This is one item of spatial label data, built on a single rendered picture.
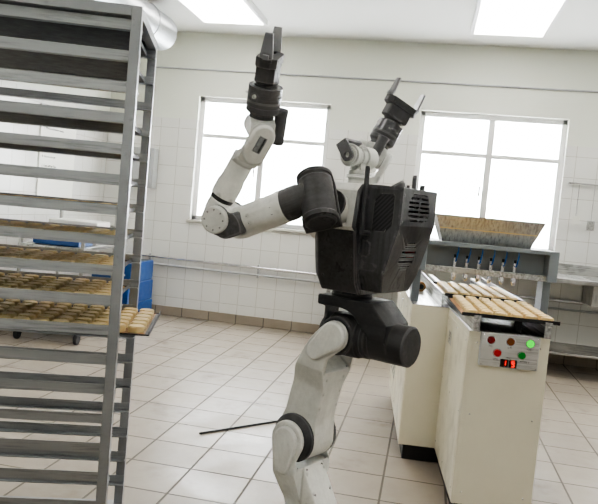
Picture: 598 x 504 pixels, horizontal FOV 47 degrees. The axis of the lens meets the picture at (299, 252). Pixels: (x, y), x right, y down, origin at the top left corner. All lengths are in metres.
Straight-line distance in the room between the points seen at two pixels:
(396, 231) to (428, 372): 2.00
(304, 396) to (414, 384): 1.74
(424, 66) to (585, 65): 1.50
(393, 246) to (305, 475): 0.74
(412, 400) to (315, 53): 4.38
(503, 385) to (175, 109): 5.31
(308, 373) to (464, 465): 1.29
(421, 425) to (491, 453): 0.74
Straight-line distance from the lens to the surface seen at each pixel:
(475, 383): 3.06
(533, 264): 3.83
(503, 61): 7.17
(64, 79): 2.16
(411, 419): 3.80
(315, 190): 1.76
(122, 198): 2.08
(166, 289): 7.55
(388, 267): 1.84
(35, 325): 2.19
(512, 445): 3.16
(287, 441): 2.08
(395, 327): 1.90
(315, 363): 1.99
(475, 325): 2.98
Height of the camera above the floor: 1.29
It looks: 4 degrees down
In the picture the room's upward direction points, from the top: 5 degrees clockwise
